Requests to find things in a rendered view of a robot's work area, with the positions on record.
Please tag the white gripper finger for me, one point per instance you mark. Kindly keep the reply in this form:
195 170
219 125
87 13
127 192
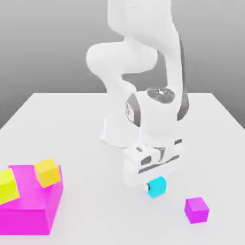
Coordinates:
146 188

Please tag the small lime-yellow cube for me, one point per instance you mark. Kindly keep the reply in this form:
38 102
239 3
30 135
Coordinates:
7 186

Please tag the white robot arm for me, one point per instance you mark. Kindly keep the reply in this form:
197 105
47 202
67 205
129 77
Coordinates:
137 57

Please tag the large magenta box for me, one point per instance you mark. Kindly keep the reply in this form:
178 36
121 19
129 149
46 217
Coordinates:
28 206

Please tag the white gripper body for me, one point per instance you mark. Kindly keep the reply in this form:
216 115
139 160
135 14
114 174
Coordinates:
131 176

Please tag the small orange-yellow cube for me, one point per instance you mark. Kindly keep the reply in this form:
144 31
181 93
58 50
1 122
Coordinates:
47 173

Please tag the small purple cube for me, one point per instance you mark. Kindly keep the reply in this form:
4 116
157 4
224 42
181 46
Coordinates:
197 211

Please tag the small cyan cube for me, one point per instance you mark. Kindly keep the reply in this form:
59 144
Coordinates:
158 187

